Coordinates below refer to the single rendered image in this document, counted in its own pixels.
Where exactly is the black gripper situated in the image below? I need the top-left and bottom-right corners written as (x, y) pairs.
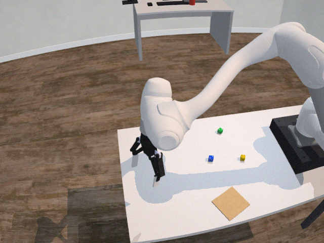
top-left (130, 133), bottom-right (165, 188)

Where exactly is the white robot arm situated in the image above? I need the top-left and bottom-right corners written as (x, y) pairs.
top-left (140, 22), bottom-right (324, 151)

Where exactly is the tan flat mat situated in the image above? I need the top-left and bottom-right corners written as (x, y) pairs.
top-left (212, 187), bottom-right (250, 221)

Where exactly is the yellow die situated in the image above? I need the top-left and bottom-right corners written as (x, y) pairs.
top-left (240, 154), bottom-right (246, 161)

